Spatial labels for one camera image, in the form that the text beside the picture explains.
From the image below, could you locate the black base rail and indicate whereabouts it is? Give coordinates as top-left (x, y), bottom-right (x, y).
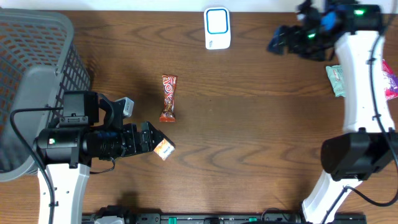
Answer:
top-left (82, 205), bottom-right (368, 224)

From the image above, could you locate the grey plastic mesh basket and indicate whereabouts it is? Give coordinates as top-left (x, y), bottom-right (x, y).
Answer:
top-left (1, 9), bottom-right (91, 182)

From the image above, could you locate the teal snack packet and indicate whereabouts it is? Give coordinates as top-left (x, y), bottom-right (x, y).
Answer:
top-left (326, 65), bottom-right (346, 97)

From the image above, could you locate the orange brown candy bar wrapper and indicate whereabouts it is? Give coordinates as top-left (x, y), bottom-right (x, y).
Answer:
top-left (159, 75), bottom-right (177, 123)

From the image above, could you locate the white barcode scanner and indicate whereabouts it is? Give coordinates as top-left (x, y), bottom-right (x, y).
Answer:
top-left (203, 7), bottom-right (231, 50)

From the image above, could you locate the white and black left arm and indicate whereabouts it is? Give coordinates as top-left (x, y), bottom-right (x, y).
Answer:
top-left (34, 91), bottom-right (175, 223)

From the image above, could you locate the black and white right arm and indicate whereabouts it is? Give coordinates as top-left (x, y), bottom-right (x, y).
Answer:
top-left (267, 0), bottom-right (397, 223)

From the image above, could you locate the small orange snack packet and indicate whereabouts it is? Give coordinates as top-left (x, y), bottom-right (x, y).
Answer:
top-left (153, 138), bottom-right (176, 161)

